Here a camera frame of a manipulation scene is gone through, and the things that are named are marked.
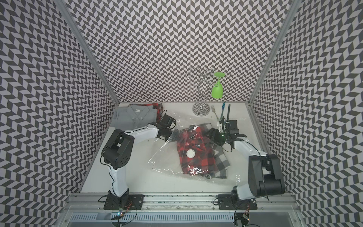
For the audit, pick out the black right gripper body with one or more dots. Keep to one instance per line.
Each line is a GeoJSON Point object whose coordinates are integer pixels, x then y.
{"type": "Point", "coordinates": [220, 137]}

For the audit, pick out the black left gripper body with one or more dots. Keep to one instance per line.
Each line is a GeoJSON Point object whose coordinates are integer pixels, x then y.
{"type": "Point", "coordinates": [168, 134]}

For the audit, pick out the clear vacuum bag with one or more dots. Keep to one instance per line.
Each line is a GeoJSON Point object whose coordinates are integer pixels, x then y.
{"type": "Point", "coordinates": [165, 159]}

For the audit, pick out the grey garment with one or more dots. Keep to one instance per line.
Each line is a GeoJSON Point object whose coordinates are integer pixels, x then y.
{"type": "Point", "coordinates": [133, 117]}

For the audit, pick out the red black checked shirt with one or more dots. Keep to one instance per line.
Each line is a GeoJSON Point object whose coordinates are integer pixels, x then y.
{"type": "Point", "coordinates": [157, 106]}

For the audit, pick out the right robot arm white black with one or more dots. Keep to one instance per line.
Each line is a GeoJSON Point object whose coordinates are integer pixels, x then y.
{"type": "Point", "coordinates": [265, 176]}

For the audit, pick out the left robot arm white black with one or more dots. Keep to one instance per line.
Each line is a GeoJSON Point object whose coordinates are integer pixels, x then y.
{"type": "Point", "coordinates": [118, 149]}

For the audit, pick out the grey white checked shirt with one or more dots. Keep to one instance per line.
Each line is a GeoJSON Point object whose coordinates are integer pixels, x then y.
{"type": "Point", "coordinates": [215, 144]}

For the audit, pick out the white bag valve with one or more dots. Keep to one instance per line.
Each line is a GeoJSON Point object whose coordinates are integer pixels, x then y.
{"type": "Point", "coordinates": [190, 153]}

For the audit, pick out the blue pen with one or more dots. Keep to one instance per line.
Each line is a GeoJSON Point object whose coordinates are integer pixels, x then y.
{"type": "Point", "coordinates": [222, 111]}

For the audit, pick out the green plastic wine glass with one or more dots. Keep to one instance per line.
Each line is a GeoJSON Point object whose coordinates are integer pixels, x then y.
{"type": "Point", "coordinates": [217, 90]}

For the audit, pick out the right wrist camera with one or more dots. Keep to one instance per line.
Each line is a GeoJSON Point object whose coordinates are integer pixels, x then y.
{"type": "Point", "coordinates": [229, 127]}

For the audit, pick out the wire glass rack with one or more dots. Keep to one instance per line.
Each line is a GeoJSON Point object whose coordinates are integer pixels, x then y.
{"type": "Point", "coordinates": [202, 79]}

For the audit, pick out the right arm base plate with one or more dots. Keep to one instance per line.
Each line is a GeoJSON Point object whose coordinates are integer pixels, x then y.
{"type": "Point", "coordinates": [229, 202]}

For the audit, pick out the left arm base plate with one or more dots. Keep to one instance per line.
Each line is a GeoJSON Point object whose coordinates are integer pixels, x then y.
{"type": "Point", "coordinates": [130, 201]}

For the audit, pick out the aluminium front rail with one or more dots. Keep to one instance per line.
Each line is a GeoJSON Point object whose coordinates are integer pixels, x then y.
{"type": "Point", "coordinates": [94, 202]}

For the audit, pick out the aluminium corner post right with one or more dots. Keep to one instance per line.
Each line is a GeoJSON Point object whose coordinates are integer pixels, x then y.
{"type": "Point", "coordinates": [275, 48]}

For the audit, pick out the aluminium corner post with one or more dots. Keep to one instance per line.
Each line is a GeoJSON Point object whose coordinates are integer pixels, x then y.
{"type": "Point", "coordinates": [275, 48]}
{"type": "Point", "coordinates": [63, 9]}

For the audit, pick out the aluminium corner post left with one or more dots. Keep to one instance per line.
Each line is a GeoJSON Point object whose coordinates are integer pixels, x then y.
{"type": "Point", "coordinates": [63, 9]}

